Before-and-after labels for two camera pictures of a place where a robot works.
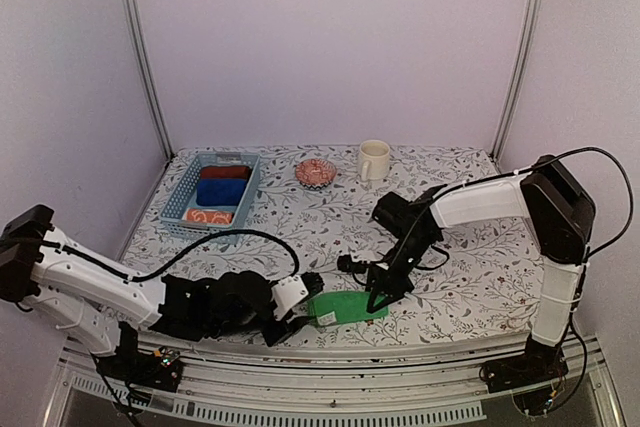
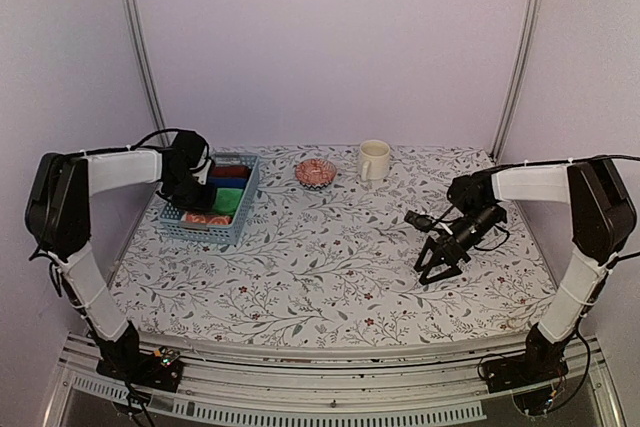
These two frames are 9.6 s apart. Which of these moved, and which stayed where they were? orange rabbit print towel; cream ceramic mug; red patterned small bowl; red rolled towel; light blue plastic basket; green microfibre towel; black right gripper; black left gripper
Moved: black left gripper; black right gripper; green microfibre towel
Stayed: red rolled towel; red patterned small bowl; light blue plastic basket; orange rabbit print towel; cream ceramic mug
